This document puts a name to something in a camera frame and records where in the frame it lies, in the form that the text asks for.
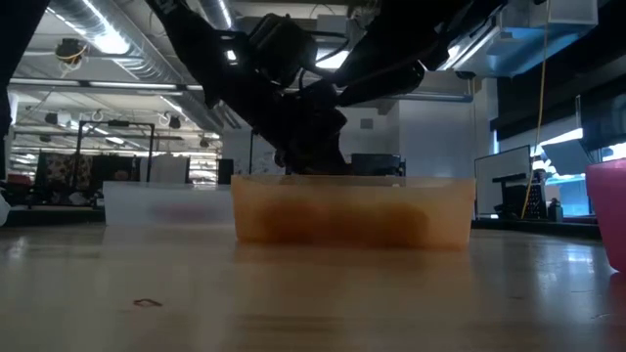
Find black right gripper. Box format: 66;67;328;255
336;19;451;108

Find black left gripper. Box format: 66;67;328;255
253;87;351;176

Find orange plastic tray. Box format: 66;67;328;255
230;174;476;251

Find ceiling light panel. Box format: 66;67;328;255
315;50;351;69

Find black monitor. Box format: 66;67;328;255
350;154;406;177

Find grey ceiling box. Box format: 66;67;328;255
316;14;354;38

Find black speaker box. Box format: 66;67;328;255
217;158;235;186

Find white cabinet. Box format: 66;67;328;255
141;154;191;185

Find white board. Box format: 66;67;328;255
474;145;533;216

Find clear plastic tray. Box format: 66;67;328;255
102;181;235;227

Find black equipment cart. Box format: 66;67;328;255
492;173;549;220

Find dark screen panel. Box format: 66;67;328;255
576;95;626;153

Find patterned fabric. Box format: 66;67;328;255
46;154;94;197

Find pink plastic cup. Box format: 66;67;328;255
585;158;626;274

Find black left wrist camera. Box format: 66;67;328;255
248;14;319;87

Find yellow hanging cable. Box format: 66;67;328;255
520;0;552;220

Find silver round air duct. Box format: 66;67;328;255
198;0;236;30

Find silver spiral air duct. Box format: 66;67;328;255
46;0;241;133

